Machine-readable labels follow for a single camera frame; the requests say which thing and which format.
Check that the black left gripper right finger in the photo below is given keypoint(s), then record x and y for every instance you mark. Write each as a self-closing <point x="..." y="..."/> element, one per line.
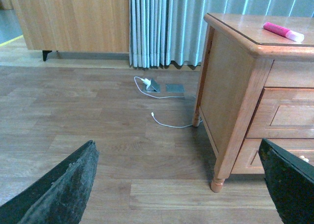
<point x="290" y="182"/>

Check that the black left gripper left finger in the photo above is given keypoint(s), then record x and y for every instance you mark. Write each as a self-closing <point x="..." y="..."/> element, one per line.
<point x="58" y="197"/>

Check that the wooden drawer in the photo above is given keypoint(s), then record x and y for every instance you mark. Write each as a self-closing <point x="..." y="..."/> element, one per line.
<point x="248" y="160"/>
<point x="284" y="113"/>

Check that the pink highlighter marker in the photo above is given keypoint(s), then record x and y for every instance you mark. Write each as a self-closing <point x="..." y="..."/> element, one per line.
<point x="284" y="32"/>

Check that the wooden nightstand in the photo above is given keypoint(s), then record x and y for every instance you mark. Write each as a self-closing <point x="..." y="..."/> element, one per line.
<point x="240" y="59"/>

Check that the white charger plug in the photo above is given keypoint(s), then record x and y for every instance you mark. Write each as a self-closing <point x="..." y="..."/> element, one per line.
<point x="146" y="81"/>

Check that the open metal floor socket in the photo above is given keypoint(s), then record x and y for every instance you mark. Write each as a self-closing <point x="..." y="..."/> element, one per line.
<point x="153" y="88"/>

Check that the closed metal floor plate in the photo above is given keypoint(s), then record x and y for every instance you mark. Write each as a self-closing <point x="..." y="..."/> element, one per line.
<point x="174" y="88"/>

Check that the light wood cabinet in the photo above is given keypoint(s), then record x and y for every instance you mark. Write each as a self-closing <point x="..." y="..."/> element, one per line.
<point x="100" y="26"/>

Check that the light grey-blue curtain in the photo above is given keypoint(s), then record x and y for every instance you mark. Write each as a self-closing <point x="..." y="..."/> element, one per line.
<point x="166" y="31"/>

